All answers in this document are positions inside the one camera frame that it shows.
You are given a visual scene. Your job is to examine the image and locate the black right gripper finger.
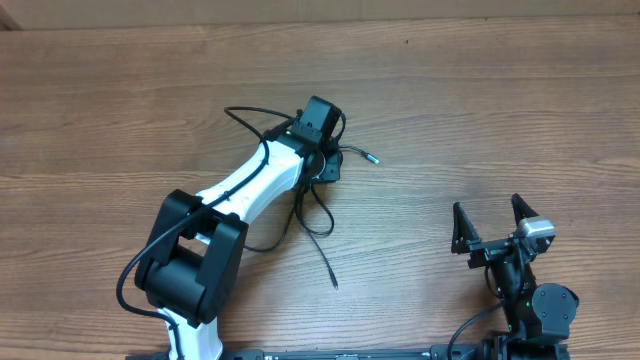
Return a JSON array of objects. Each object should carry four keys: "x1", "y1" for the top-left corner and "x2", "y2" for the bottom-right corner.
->
[
  {"x1": 451, "y1": 202, "x2": 481, "y2": 253},
  {"x1": 511, "y1": 193, "x2": 539, "y2": 224}
]

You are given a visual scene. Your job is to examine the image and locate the black cable silver plug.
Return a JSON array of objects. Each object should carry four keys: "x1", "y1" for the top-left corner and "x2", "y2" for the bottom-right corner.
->
[{"x1": 294, "y1": 112, "x2": 381, "y2": 239}]

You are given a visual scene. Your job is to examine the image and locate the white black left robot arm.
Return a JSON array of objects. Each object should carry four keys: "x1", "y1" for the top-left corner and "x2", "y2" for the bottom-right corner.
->
[{"x1": 123, "y1": 96, "x2": 346, "y2": 359}]

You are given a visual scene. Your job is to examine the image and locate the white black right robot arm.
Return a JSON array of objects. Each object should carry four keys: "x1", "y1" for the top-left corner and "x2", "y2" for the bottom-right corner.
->
[{"x1": 445, "y1": 193, "x2": 579, "y2": 359}]

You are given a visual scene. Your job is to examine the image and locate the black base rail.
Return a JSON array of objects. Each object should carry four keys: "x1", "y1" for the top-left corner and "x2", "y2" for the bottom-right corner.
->
[{"x1": 124, "y1": 343, "x2": 571, "y2": 360}]

